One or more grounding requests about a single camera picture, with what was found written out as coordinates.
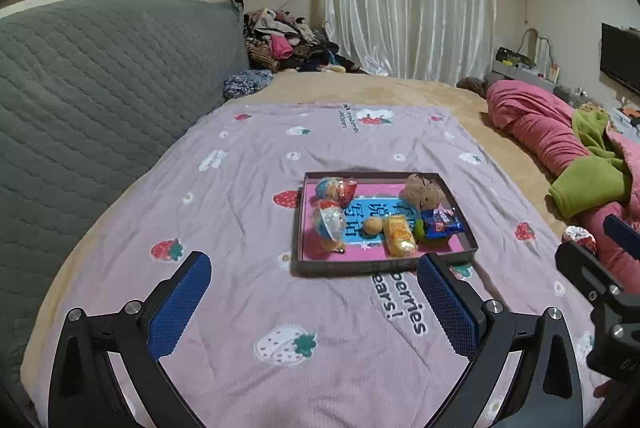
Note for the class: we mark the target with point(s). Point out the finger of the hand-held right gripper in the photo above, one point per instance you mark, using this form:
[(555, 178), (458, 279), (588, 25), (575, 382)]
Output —
[(619, 229), (580, 265)]

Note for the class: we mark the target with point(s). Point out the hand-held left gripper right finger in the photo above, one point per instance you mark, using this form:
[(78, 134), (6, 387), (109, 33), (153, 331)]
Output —
[(445, 308)]

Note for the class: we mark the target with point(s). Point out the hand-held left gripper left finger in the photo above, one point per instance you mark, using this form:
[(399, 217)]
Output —
[(177, 308)]

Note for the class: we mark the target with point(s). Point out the green fuzzy hair scrunchie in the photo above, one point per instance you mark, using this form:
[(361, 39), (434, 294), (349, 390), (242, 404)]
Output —
[(421, 235)]

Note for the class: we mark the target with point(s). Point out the blue snack packet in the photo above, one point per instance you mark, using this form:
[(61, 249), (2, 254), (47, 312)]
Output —
[(440, 223)]

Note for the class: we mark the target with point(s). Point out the yellow snack packet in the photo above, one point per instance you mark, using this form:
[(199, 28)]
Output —
[(398, 235)]

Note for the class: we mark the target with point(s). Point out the pink shallow box tray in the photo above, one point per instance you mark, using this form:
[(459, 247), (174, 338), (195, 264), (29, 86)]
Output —
[(350, 265)]

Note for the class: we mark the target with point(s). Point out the walnut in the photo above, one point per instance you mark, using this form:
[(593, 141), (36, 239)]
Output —
[(373, 227)]

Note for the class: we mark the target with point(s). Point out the red white blue egg-shaped snack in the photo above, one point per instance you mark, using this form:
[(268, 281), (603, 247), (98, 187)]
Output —
[(327, 220)]

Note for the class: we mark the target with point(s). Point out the person's right hand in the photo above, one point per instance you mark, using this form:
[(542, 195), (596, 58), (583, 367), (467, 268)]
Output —
[(601, 392)]

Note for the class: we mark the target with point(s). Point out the small red white patterned toy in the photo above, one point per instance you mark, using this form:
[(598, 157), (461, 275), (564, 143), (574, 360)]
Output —
[(577, 235)]

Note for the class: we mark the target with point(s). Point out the green fleece cloth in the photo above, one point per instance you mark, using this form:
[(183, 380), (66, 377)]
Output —
[(585, 183)]

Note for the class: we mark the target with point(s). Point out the purple strawberry printed blanket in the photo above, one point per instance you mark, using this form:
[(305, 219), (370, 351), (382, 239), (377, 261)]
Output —
[(225, 208)]

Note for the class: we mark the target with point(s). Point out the pink quilt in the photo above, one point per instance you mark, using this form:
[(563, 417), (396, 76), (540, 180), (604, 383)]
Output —
[(535, 123)]

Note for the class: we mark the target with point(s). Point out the black television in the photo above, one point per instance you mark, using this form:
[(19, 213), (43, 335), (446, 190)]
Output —
[(620, 58)]

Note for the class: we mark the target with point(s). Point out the cluttered grey desk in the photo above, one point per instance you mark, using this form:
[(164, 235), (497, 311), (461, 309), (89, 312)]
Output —
[(515, 63)]

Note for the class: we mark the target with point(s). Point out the brown cloth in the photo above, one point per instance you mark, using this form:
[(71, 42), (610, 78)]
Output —
[(470, 85)]

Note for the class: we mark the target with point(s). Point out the grey quilted headboard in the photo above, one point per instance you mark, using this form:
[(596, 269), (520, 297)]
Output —
[(75, 108)]

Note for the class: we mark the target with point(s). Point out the blue floral cloth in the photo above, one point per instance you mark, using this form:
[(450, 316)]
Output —
[(247, 83)]

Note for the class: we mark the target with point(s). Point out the pile of clothes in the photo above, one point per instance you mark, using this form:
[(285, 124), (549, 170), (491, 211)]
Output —
[(280, 38)]

